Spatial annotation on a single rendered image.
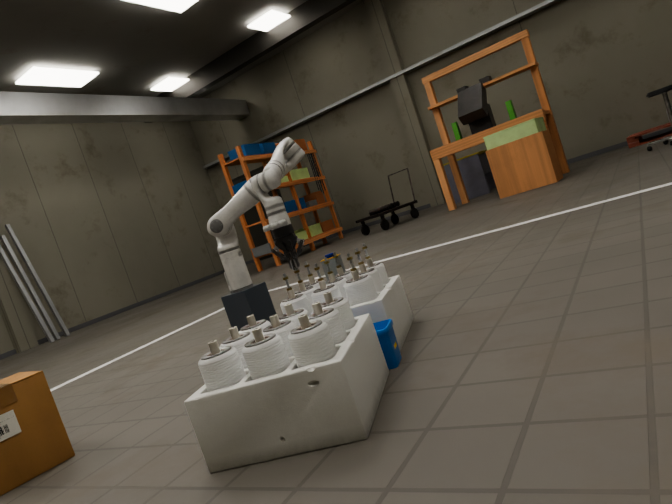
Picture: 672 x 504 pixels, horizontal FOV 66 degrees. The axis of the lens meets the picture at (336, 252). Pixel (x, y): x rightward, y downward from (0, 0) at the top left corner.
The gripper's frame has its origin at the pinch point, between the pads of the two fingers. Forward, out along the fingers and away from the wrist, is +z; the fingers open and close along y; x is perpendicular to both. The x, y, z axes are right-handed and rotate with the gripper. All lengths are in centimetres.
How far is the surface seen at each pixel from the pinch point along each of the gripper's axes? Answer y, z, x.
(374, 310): -26.7, 19.9, 21.4
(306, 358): -19, 16, 72
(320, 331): -23, 11, 70
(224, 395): 1, 18, 75
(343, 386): -26, 23, 75
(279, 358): -12, 15, 70
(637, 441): -74, 35, 97
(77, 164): 614, -276, -764
